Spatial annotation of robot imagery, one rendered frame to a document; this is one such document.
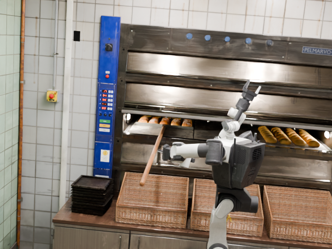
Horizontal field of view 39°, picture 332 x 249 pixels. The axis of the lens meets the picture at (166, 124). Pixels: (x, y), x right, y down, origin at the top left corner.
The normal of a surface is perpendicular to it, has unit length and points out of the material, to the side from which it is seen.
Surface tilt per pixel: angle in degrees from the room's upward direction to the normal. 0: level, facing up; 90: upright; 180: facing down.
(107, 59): 90
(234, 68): 70
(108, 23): 90
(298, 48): 90
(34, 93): 90
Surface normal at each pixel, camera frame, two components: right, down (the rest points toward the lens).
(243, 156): -0.63, 0.10
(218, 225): -0.01, 0.58
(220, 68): -0.04, -0.17
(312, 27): -0.07, 0.18
